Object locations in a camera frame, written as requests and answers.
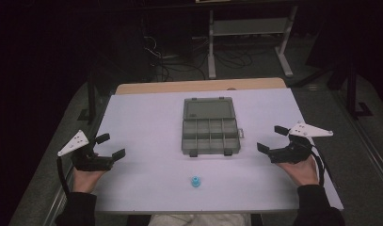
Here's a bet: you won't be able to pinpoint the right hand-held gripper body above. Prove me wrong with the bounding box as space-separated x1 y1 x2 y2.
268 121 334 165

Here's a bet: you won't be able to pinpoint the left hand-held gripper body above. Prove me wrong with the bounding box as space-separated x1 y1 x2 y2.
56 129 116 172

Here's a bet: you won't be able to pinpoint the grey plastic compartment box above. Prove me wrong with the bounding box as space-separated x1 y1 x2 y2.
181 96 246 158

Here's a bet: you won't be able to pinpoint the small blue plastic part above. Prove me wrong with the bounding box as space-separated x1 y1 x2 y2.
189 175 202 189

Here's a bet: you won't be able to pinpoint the person's left hand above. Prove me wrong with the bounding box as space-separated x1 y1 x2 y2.
72 165 107 194

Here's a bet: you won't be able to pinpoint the person's right hand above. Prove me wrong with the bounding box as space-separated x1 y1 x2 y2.
276 154 321 188

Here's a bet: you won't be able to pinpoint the black metal stand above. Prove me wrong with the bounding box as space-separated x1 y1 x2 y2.
76 71 102 125
344 57 375 121

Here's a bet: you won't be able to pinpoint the person's lap light trousers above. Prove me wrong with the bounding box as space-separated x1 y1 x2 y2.
147 213 253 226

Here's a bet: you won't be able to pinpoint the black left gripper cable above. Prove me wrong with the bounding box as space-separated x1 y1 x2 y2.
56 155 72 198

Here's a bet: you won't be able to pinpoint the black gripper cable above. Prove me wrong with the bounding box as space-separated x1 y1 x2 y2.
56 155 72 198
309 143 327 186

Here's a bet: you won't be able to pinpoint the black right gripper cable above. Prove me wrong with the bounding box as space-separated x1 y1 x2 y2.
309 143 327 186

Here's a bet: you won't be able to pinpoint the bundle of floor cables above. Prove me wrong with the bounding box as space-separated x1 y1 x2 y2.
143 35 253 83

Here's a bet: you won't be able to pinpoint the white metal desk frame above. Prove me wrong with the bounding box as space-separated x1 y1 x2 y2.
207 5 299 80

